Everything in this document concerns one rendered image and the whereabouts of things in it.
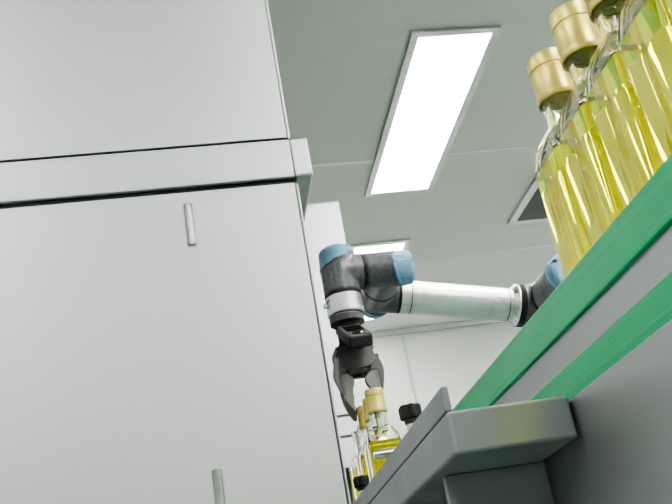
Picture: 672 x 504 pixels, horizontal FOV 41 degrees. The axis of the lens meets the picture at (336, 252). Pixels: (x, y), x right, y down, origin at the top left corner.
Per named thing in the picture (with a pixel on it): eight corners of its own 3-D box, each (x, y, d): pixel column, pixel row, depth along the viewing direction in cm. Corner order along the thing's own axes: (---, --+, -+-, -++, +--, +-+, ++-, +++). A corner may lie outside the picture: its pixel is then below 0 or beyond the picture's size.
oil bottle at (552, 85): (596, 399, 66) (504, 81, 77) (667, 390, 67) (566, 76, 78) (627, 377, 61) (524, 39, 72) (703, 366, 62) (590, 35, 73)
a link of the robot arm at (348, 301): (364, 289, 181) (324, 293, 180) (368, 310, 179) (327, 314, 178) (358, 302, 188) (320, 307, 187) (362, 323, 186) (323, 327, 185)
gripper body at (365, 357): (371, 380, 183) (361, 324, 187) (378, 367, 175) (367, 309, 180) (334, 384, 181) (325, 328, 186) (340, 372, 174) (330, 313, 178)
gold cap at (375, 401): (376, 410, 158) (371, 386, 160) (363, 416, 161) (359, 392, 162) (391, 410, 160) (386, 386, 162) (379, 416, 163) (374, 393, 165)
